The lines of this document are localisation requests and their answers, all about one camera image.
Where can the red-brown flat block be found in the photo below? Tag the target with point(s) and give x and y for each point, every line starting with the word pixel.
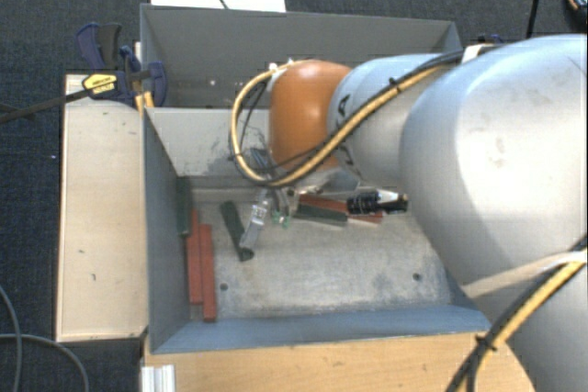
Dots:
pixel 367 218
pixel 194 266
pixel 321 202
pixel 208 275

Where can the pale wood flat board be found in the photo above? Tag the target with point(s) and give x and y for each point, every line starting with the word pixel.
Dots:
pixel 101 216

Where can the dark green flat block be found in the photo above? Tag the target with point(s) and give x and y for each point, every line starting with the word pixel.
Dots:
pixel 233 225
pixel 321 216
pixel 184 206

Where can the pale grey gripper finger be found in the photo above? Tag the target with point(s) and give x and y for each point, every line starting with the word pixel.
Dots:
pixel 255 221

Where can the black cylinder on white bracket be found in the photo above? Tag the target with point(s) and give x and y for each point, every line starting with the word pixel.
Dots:
pixel 367 203

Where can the grey metal bin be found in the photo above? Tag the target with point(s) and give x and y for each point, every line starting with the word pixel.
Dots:
pixel 321 261

